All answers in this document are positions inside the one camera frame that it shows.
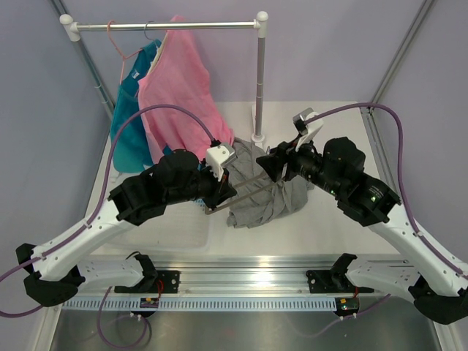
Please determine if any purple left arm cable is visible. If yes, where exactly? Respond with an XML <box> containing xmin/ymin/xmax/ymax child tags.
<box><xmin>0</xmin><ymin>104</ymin><xmax>220</xmax><ymax>347</ymax></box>

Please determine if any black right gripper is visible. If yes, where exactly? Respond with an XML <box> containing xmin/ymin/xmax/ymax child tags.
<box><xmin>256</xmin><ymin>132</ymin><xmax>344</xmax><ymax>197</ymax></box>

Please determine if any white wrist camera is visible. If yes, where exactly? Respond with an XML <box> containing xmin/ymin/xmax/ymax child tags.
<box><xmin>205</xmin><ymin>143</ymin><xmax>236</xmax><ymax>181</ymax></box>
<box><xmin>292</xmin><ymin>107</ymin><xmax>324</xmax><ymax>151</ymax></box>

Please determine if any pink t shirt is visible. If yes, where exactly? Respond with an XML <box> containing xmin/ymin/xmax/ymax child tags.
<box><xmin>137</xmin><ymin>30</ymin><xmax>234</xmax><ymax>163</ymax></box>

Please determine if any white slotted cable duct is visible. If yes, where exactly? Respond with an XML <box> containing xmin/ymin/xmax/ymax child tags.
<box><xmin>62</xmin><ymin>296</ymin><xmax>337</xmax><ymax>312</ymax></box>

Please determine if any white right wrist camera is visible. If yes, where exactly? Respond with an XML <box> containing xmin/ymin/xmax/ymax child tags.
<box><xmin>292</xmin><ymin>107</ymin><xmax>324</xmax><ymax>151</ymax></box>

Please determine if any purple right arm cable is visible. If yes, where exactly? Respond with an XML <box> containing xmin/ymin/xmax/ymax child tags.
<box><xmin>292</xmin><ymin>102</ymin><xmax>468</xmax><ymax>337</ymax></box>

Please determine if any silver clothes rack rail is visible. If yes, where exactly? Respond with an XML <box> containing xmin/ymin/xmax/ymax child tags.
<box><xmin>58</xmin><ymin>11</ymin><xmax>269</xmax><ymax>42</ymax></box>

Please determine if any grey t shirt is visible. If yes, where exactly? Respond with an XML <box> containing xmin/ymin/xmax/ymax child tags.
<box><xmin>227</xmin><ymin>138</ymin><xmax>314</xmax><ymax>229</ymax></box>

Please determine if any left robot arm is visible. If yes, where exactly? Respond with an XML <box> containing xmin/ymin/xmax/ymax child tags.
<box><xmin>16</xmin><ymin>144</ymin><xmax>236</xmax><ymax>307</ymax></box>

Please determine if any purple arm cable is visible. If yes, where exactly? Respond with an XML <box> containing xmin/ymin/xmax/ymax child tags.
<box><xmin>292</xmin><ymin>102</ymin><xmax>468</xmax><ymax>337</ymax></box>
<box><xmin>0</xmin><ymin>104</ymin><xmax>220</xmax><ymax>347</ymax></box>

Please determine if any teal t shirt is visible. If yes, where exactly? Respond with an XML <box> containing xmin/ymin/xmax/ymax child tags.
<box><xmin>110</xmin><ymin>43</ymin><xmax>155</xmax><ymax>173</ymax></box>

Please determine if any white clothes rack base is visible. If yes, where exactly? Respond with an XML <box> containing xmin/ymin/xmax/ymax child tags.
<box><xmin>251</xmin><ymin>104</ymin><xmax>265</xmax><ymax>143</ymax></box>

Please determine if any pink wire hanger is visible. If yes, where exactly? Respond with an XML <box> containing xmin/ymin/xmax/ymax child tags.
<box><xmin>106</xmin><ymin>20</ymin><xmax>143</xmax><ymax>86</ymax></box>

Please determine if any silver clothes rack pole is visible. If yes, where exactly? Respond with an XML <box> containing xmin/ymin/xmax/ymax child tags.
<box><xmin>254</xmin><ymin>34</ymin><xmax>265</xmax><ymax>138</ymax></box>

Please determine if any cream hanger of pink shirt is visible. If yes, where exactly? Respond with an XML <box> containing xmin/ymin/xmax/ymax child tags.
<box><xmin>148</xmin><ymin>35</ymin><xmax>167</xmax><ymax>72</ymax></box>

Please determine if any beige hanger with metal hook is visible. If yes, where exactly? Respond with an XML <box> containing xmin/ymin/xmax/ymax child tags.
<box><xmin>203</xmin><ymin>174</ymin><xmax>275</xmax><ymax>217</ymax></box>

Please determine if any white plastic laundry basket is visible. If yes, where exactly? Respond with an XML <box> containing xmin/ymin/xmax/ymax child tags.
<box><xmin>105</xmin><ymin>200</ymin><xmax>210</xmax><ymax>252</ymax></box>

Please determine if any aluminium frame rail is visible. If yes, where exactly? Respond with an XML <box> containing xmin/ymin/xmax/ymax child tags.
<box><xmin>78</xmin><ymin>255</ymin><xmax>418</xmax><ymax>295</ymax></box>

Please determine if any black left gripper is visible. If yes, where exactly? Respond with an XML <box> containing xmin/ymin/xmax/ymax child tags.
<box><xmin>165</xmin><ymin>159</ymin><xmax>237</xmax><ymax>211</ymax></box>

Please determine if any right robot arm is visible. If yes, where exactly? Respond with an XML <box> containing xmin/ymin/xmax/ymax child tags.
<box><xmin>256</xmin><ymin>137</ymin><xmax>467</xmax><ymax>325</ymax></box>

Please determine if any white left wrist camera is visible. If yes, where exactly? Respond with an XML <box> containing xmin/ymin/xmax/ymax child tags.
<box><xmin>205</xmin><ymin>143</ymin><xmax>236</xmax><ymax>181</ymax></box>

